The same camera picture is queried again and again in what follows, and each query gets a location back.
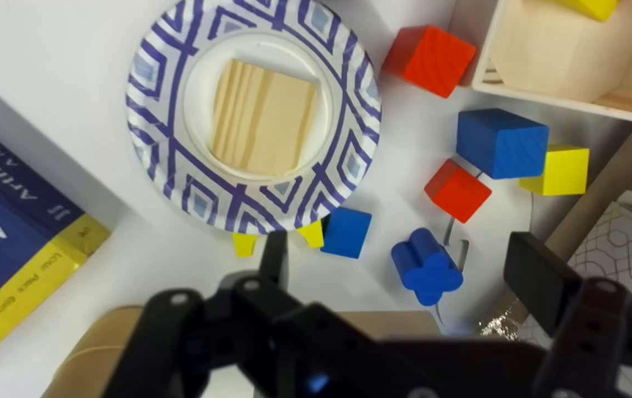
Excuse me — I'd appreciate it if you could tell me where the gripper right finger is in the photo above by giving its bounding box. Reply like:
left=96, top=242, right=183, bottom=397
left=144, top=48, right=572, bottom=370
left=503, top=231, right=632, bottom=398

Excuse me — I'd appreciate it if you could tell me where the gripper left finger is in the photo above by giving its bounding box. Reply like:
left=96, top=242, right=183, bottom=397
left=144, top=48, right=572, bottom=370
left=103, top=231, right=383, bottom=398

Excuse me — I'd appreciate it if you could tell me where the small yellow wooden block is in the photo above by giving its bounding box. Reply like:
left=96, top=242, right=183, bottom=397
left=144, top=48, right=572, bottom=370
left=232, top=220, right=325, bottom=258

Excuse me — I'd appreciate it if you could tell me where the blue flower-shaped wooden block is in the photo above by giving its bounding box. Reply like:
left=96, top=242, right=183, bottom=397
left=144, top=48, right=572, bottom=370
left=391, top=228, right=464, bottom=306

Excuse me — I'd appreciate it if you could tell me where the small red wooden block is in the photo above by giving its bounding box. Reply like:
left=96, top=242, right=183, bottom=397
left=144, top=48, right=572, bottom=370
left=424, top=159, right=492, bottom=224

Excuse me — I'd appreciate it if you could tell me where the large blue wooden block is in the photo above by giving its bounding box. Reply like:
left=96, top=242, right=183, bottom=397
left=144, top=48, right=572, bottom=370
left=456, top=108, right=550, bottom=180

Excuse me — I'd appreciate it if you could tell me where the blue patterned paper bowl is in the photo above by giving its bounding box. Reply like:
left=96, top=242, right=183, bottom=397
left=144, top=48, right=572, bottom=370
left=126, top=0, right=383, bottom=235

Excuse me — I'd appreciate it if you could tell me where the flat square natural wood block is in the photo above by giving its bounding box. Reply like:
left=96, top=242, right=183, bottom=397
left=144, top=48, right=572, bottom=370
left=209, top=58, right=317, bottom=177

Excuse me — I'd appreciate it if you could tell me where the blue and yellow book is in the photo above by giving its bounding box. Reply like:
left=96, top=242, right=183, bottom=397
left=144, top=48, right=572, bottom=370
left=0, top=111, right=112, bottom=378

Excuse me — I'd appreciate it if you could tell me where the large natural wood block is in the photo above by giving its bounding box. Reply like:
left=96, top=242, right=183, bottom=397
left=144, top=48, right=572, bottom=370
left=490, top=0, right=632, bottom=103

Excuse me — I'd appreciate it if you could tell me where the large red wooden block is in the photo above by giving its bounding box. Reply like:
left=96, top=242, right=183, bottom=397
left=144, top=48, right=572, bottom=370
left=382, top=25, right=477, bottom=99

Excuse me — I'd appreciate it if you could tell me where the white gold hexagon patterned box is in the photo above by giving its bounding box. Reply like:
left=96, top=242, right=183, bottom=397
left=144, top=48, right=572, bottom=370
left=480, top=191, right=632, bottom=398

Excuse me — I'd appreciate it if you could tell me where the small blue wooden cube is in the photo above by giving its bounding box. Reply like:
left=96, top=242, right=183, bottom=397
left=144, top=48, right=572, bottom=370
left=320, top=207, right=373, bottom=259

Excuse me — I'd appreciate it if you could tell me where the brown cardboard tube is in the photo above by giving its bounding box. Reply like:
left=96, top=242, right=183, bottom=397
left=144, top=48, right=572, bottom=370
left=42, top=306, right=442, bottom=398

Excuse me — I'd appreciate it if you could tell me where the yellow wooden cube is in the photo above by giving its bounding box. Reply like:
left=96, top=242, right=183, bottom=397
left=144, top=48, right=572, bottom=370
left=519, top=145, right=591, bottom=196

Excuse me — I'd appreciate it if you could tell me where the white wooden tray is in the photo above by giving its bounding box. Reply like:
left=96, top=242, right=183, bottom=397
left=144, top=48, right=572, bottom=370
left=471, top=0, right=632, bottom=130

